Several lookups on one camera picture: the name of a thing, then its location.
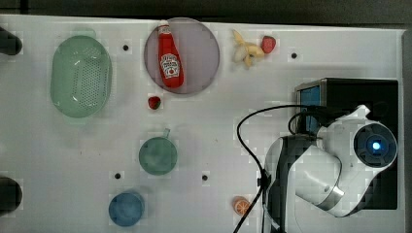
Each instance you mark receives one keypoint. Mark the black toaster oven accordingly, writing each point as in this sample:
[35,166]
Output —
[341,96]

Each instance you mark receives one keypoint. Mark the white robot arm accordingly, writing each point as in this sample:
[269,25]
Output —
[332,170]

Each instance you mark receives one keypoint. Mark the small red toy strawberry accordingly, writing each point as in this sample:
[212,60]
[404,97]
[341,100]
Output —
[154,102]

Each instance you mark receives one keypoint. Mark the red ketchup bottle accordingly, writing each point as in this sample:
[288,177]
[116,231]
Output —
[169,61]

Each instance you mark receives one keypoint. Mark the grey round plate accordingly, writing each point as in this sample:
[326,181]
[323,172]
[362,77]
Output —
[199,51]

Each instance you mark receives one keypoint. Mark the peeled toy banana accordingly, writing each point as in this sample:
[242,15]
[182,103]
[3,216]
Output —
[244,51]

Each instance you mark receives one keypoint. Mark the toy orange half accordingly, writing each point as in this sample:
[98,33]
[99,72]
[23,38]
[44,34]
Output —
[240,205]

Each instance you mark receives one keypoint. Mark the large red toy strawberry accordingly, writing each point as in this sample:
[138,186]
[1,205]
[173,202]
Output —
[268,44]

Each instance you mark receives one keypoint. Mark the blue cup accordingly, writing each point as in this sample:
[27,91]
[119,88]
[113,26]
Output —
[126,208]

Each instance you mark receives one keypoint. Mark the green plastic colander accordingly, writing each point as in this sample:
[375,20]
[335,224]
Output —
[81,75]

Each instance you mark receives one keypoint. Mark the green mug with handle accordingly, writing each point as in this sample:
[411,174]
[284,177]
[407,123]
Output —
[158,156]

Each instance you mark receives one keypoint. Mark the black cylinder post upper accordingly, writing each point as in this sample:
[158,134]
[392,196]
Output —
[10,44]

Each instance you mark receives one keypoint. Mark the black cylinder post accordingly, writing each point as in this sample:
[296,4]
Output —
[10,195]
[10,44]

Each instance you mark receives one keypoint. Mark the black cylinder post lower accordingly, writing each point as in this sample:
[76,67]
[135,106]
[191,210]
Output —
[10,195]

